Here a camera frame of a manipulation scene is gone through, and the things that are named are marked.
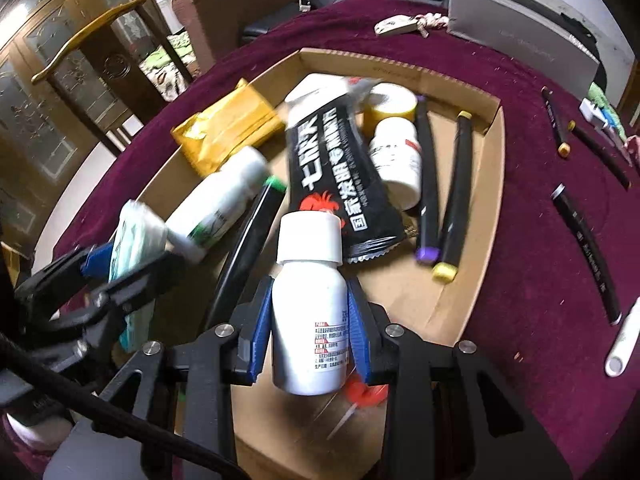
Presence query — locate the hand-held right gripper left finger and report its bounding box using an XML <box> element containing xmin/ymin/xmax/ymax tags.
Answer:
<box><xmin>97</xmin><ymin>276</ymin><xmax>276</xmax><ymax>480</ymax></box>

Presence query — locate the glass door cabinet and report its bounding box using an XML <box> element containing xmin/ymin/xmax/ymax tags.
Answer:
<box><xmin>0</xmin><ymin>0</ymin><xmax>176</xmax><ymax>261</ymax></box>

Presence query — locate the black crab snack packet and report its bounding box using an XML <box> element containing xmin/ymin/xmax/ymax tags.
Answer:
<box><xmin>282</xmin><ymin>74</ymin><xmax>416</xmax><ymax>266</ymax></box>

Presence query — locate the yellow round jar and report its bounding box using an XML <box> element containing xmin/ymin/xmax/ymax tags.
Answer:
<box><xmin>362</xmin><ymin>82</ymin><xmax>418</xmax><ymax>136</ymax></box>

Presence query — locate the floral cushion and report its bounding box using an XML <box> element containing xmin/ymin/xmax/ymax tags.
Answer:
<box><xmin>139</xmin><ymin>32</ymin><xmax>196</xmax><ymax>106</ymax></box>

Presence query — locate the white plastic tube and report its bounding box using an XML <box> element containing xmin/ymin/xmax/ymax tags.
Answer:
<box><xmin>604</xmin><ymin>296</ymin><xmax>640</xmax><ymax>378</ymax></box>

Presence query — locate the face mask pack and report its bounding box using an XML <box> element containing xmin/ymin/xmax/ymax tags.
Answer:
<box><xmin>109</xmin><ymin>199</ymin><xmax>168</xmax><ymax>353</ymax></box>

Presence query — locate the white bottle green label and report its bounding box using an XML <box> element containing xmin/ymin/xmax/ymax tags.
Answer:
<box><xmin>165</xmin><ymin>147</ymin><xmax>271</xmax><ymax>263</ymax></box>

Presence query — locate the black marker purple cap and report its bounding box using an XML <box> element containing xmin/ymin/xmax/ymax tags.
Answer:
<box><xmin>414</xmin><ymin>94</ymin><xmax>442</xmax><ymax>268</ymax></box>

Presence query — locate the yellow snack packet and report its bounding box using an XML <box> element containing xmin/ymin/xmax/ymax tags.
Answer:
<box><xmin>170</xmin><ymin>79</ymin><xmax>286</xmax><ymax>178</ymax></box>

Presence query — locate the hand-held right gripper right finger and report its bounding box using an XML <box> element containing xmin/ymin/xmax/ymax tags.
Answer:
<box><xmin>346</xmin><ymin>276</ymin><xmax>571</xmax><ymax>480</ymax></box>

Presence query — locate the black marker yellow cap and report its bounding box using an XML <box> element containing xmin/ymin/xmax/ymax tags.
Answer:
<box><xmin>431</xmin><ymin>110</ymin><xmax>475</xmax><ymax>283</ymax></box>

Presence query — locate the black marker green cap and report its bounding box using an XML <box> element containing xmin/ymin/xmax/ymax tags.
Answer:
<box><xmin>202</xmin><ymin>175</ymin><xmax>288</xmax><ymax>331</ymax></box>

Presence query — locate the white bottle red label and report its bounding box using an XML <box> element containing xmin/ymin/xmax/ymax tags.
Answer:
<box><xmin>369</xmin><ymin>117</ymin><xmax>425</xmax><ymax>211</ymax></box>

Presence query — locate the white bottle plain cap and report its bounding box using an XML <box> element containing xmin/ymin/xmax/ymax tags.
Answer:
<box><xmin>270</xmin><ymin>210</ymin><xmax>348</xmax><ymax>396</ymax></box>

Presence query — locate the black marker pale cap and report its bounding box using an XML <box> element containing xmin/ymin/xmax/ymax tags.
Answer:
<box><xmin>551</xmin><ymin>182</ymin><xmax>623</xmax><ymax>326</ymax></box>

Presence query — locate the brown armchair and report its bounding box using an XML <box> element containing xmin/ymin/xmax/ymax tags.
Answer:
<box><xmin>171</xmin><ymin>0</ymin><xmax>313</xmax><ymax>78</ymax></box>

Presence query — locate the cardboard box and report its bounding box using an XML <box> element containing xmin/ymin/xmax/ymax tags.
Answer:
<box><xmin>112</xmin><ymin>47</ymin><xmax>506</xmax><ymax>480</ymax></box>

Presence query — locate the white key fob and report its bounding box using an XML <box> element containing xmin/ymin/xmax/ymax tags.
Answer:
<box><xmin>374</xmin><ymin>15</ymin><xmax>418</xmax><ymax>37</ymax></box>

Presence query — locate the black marker tan cap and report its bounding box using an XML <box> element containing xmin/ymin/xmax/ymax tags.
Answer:
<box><xmin>541</xmin><ymin>87</ymin><xmax>572</xmax><ymax>160</ymax></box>

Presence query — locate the small white plug adapter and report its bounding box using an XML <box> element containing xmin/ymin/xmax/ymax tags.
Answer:
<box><xmin>579</xmin><ymin>97</ymin><xmax>613</xmax><ymax>128</ymax></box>

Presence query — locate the wooden chair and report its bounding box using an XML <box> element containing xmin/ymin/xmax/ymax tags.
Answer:
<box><xmin>31</xmin><ymin>0</ymin><xmax>196</xmax><ymax>156</ymax></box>

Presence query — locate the pink braided rope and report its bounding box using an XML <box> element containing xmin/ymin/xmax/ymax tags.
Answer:
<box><xmin>412</xmin><ymin>10</ymin><xmax>451</xmax><ymax>38</ymax></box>

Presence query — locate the black marker lime cap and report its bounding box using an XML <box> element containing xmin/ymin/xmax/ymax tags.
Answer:
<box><xmin>570</xmin><ymin>120</ymin><xmax>632</xmax><ymax>191</ymax></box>

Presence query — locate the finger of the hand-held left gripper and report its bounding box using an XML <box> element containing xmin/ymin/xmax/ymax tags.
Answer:
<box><xmin>30</xmin><ymin>251</ymin><xmax>187</xmax><ymax>361</ymax></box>
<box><xmin>14</xmin><ymin>244</ymin><xmax>118</xmax><ymax>321</ymax></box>

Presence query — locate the black braided cable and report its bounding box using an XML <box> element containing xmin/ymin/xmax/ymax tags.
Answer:
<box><xmin>0</xmin><ymin>329</ymin><xmax>248</xmax><ymax>480</ymax></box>

